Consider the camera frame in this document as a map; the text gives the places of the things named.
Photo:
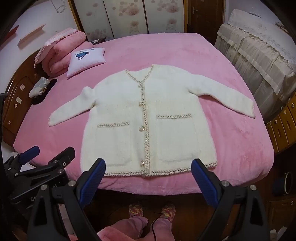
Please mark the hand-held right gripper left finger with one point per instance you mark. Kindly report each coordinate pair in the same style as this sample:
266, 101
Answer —
92, 180

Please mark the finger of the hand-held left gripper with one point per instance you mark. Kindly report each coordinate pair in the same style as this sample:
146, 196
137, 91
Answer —
64, 156
30, 153

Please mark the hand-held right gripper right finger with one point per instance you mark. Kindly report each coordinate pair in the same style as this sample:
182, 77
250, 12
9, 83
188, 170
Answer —
203, 183

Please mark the white knit cardigan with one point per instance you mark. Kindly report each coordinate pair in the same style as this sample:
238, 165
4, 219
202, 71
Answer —
120, 104

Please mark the wooden headboard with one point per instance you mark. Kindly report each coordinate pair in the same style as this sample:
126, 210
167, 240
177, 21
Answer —
13, 115

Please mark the person's right knitted slipper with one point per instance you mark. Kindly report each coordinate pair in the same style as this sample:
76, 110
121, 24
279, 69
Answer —
168, 212

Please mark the person's knitted slipper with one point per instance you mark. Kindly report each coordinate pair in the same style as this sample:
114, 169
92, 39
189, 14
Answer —
168, 212
136, 208

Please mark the person's left knitted slipper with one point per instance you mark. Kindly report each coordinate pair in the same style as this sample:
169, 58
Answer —
136, 208

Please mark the black cloth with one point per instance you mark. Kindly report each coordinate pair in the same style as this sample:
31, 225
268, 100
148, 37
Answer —
39, 100

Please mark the person in pink pajamas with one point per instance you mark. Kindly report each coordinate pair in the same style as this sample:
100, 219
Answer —
108, 234

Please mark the person's left leg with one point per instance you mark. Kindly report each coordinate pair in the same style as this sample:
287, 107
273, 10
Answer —
136, 222

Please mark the person's leg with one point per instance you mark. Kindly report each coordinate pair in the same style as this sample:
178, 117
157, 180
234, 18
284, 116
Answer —
161, 229
136, 222

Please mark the person's right leg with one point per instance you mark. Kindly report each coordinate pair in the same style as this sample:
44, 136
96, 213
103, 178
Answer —
161, 229

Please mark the grey patterned cloth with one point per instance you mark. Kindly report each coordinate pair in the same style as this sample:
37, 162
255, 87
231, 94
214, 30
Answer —
38, 89

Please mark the dark round bin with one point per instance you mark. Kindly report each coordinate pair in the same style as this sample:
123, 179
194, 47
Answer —
281, 185

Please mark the pink folded quilt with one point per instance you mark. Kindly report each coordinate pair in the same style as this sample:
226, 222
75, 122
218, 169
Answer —
57, 63

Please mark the white pillow with blue print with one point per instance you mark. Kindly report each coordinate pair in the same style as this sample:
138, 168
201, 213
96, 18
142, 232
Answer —
89, 64

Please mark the wooden drawer cabinet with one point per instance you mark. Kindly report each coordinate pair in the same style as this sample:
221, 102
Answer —
284, 129

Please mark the pink lace-trimmed pillow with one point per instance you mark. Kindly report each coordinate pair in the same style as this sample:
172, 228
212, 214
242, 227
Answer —
53, 40

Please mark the dark bedside table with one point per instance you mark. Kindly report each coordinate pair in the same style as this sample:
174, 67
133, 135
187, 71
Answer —
97, 41

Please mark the beige pleated furniture cover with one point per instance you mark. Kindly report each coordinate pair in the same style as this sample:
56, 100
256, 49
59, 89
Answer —
261, 74

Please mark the floral door wardrobe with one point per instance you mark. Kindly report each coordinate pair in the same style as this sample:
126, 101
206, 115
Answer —
99, 18

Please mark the pink fleece bed blanket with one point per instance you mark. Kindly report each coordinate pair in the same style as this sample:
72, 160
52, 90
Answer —
161, 46

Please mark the brown wooden door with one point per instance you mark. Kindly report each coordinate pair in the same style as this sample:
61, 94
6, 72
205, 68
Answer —
208, 23

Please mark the white lace cloth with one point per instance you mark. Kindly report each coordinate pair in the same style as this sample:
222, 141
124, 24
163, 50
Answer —
259, 30

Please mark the pink wooden wall shelf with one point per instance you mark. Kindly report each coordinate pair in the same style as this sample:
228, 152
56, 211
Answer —
31, 36

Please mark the red wall shelf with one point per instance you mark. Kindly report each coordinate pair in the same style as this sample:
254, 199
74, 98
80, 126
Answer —
11, 33

